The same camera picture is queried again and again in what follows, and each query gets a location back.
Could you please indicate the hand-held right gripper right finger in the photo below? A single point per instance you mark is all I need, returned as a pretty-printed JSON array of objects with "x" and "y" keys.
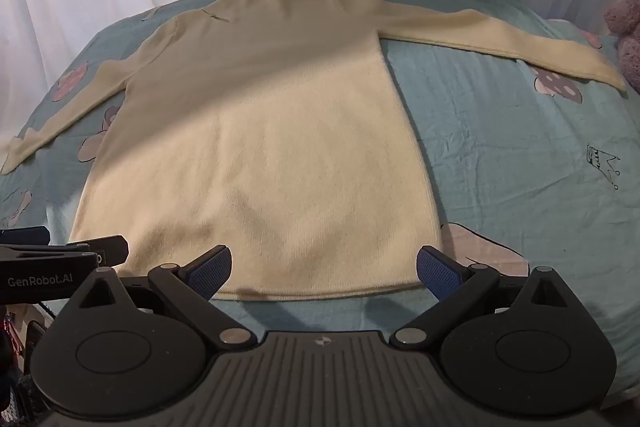
[{"x": 435, "y": 272}]

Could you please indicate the teal printed bed sheet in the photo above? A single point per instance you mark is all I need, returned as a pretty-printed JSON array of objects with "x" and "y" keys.
[{"x": 500, "y": 147}]

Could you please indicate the cream knit sweater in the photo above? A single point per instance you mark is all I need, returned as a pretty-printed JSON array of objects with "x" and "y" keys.
[{"x": 275, "y": 132}]

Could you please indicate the dark clutter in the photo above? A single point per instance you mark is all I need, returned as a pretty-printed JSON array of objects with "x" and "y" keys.
[{"x": 20, "y": 367}]

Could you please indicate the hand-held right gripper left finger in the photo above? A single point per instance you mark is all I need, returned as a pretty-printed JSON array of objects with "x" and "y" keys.
[{"x": 212, "y": 269}]

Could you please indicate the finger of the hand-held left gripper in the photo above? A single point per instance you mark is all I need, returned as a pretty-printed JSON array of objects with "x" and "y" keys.
[
  {"x": 110, "y": 251},
  {"x": 25, "y": 236}
]

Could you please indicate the purple plush toy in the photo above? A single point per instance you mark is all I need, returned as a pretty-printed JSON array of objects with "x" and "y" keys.
[{"x": 627, "y": 47}]

